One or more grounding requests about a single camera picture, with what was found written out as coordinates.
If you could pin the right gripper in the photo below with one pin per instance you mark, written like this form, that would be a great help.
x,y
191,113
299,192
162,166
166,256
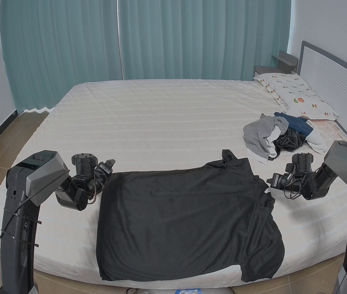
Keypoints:
x,y
278,182

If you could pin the pile of clothes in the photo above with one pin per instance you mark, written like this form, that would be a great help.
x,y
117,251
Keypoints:
x,y
256,136

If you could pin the white printed pillow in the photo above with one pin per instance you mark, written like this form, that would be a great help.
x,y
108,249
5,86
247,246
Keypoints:
x,y
295,93

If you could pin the bed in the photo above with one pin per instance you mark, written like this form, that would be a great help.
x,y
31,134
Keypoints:
x,y
161,118

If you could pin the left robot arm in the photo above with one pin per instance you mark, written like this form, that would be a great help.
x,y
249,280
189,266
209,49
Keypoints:
x,y
17,225

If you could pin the grey bedside table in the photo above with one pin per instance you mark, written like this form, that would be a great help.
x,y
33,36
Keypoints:
x,y
283,60

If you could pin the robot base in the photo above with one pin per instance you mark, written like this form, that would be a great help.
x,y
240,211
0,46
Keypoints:
x,y
188,292

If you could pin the black T-shirt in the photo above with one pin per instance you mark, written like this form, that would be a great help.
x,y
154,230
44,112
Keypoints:
x,y
176,219

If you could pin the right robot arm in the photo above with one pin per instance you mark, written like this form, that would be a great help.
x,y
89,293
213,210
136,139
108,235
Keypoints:
x,y
341,161

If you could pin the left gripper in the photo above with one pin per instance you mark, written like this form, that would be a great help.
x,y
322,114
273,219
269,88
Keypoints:
x,y
105,168

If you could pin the blue-green curtain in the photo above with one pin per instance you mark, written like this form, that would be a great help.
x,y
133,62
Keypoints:
x,y
63,35
207,26

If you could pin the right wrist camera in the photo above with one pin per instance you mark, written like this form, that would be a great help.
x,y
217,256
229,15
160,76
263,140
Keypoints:
x,y
289,168

